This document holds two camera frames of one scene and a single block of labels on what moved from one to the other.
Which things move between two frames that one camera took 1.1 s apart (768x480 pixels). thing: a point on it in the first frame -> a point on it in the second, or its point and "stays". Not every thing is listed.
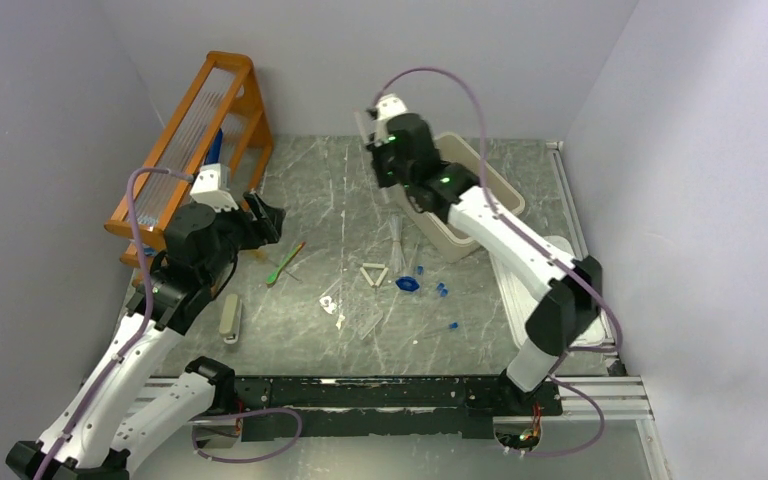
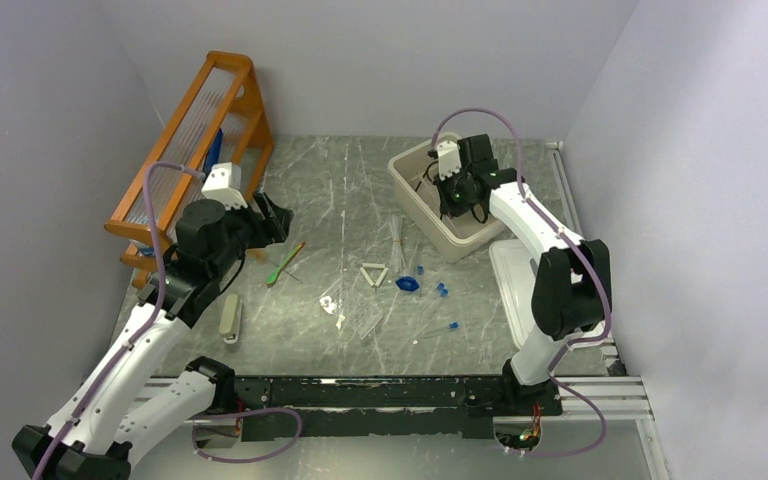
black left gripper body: [253, 233] stays
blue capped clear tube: [453, 325] stays
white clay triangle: [374, 266] stays
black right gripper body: [387, 171] -> [454, 193]
